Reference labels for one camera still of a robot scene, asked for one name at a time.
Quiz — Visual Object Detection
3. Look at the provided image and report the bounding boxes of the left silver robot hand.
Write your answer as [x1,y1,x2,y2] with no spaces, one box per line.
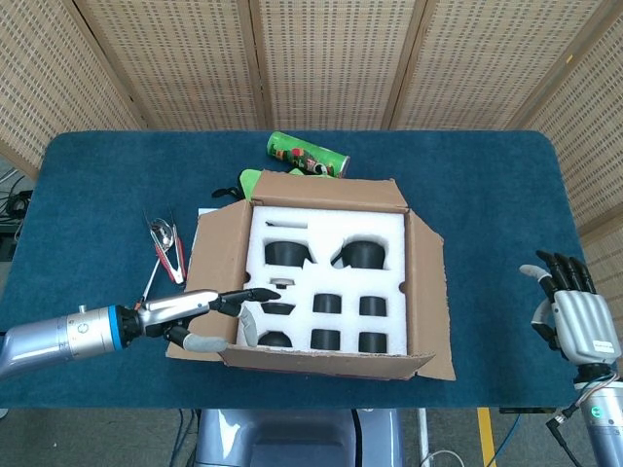
[119,287,283,353]

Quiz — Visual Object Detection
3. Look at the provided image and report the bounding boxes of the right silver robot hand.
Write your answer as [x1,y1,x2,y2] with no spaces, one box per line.
[519,249,623,367]

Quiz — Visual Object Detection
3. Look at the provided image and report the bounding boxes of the red cardboard box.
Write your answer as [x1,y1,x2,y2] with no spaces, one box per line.
[165,168,458,382]

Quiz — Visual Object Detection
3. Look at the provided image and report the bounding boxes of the metal spoon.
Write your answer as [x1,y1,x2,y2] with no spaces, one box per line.
[149,218,178,248]

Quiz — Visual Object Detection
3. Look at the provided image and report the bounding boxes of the black pitcher with spout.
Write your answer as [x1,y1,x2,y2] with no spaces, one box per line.
[264,239,313,268]

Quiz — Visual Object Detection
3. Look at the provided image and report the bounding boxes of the small black cup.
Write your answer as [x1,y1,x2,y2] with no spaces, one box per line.
[311,293,343,314]
[310,328,343,351]
[357,331,389,353]
[358,295,389,316]

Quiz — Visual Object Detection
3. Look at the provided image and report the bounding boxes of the blue carpet table cover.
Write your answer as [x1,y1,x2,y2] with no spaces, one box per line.
[0,129,591,411]

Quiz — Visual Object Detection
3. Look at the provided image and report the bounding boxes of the grey robot torso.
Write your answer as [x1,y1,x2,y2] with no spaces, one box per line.
[194,408,406,467]

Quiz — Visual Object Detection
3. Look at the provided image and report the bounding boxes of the white foam insert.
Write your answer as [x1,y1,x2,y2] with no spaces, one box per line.
[236,204,410,357]

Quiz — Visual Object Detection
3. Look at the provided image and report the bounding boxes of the white pole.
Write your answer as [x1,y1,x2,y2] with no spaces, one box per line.
[418,408,430,458]

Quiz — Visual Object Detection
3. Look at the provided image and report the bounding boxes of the green chips can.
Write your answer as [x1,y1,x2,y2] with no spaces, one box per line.
[265,130,351,179]

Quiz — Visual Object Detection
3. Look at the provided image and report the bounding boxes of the woven wooden folding screen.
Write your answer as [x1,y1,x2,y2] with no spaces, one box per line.
[0,0,623,273]

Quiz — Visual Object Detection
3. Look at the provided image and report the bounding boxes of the metal tongs with red handles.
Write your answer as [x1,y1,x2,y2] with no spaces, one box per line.
[141,208,189,287]

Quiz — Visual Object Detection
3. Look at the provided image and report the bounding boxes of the black plug cable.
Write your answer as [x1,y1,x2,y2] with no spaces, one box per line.
[545,407,598,467]

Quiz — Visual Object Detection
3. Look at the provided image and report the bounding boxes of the green pouch with black strap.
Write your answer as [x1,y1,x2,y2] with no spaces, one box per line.
[210,167,333,202]

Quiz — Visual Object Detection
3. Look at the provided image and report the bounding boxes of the black floor cable bundle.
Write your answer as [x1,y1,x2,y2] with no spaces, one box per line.
[0,164,36,221]

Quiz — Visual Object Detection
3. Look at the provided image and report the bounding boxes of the white floor cable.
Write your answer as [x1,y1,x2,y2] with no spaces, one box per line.
[417,448,469,467]

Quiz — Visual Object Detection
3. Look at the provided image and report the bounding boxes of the black teapot with handle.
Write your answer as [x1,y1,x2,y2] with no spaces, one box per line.
[330,238,389,270]

